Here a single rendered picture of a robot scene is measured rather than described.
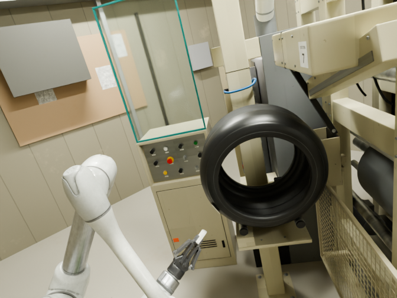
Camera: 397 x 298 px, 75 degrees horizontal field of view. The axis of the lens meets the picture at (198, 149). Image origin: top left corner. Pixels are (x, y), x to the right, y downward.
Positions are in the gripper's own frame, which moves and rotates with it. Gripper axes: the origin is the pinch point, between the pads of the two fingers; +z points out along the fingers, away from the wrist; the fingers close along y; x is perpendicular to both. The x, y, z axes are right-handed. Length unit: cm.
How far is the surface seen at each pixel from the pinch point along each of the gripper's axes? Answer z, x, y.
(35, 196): -56, -282, -87
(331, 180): 72, 10, 41
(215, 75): 277, -273, -32
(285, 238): 27.9, 6.3, 36.5
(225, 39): 81, 9, -57
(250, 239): 16.3, -0.2, 23.3
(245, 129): 41, 25, -24
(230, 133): 38, 21, -26
